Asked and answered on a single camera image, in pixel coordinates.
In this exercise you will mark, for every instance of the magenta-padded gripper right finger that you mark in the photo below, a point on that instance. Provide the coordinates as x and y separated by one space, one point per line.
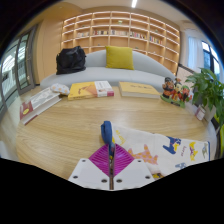
136 173

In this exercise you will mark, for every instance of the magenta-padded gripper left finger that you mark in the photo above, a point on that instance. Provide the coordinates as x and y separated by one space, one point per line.
87 173

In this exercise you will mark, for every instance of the white towel with animal print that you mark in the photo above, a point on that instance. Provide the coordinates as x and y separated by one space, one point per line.
160 150

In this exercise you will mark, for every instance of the yellow book with orange print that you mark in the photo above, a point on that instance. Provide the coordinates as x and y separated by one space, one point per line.
81 90

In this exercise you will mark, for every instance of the flat plain yellow book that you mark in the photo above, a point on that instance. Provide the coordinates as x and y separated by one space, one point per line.
138 89

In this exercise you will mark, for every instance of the small white jar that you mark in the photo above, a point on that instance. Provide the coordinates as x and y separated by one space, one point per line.
200 113

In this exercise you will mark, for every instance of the white spotted pouch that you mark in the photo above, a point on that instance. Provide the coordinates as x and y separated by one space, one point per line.
60 88

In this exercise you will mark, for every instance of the colourful figurine group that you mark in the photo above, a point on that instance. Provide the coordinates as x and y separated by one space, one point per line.
175 91

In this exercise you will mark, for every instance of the light grey curved sofa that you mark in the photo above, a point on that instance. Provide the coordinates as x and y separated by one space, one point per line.
96 71

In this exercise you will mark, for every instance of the green potted plant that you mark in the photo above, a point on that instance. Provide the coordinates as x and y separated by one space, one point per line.
208 90

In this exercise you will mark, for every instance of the black bag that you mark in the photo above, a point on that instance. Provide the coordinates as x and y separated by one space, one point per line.
70 60

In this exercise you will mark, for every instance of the yellow cushion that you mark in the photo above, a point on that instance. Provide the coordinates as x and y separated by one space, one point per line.
120 57

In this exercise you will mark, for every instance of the white curtain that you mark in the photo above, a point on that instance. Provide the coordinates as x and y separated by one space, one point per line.
195 53

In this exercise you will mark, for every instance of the dark framed window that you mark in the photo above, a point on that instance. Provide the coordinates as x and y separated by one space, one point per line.
210 60

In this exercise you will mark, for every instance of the long ceiling light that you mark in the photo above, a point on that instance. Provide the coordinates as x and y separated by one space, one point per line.
134 3

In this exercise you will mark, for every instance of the glass door with dark frame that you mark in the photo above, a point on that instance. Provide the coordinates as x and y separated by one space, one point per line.
16 70

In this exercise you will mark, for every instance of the wooden wall shelf unit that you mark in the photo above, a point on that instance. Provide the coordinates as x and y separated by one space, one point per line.
120 36

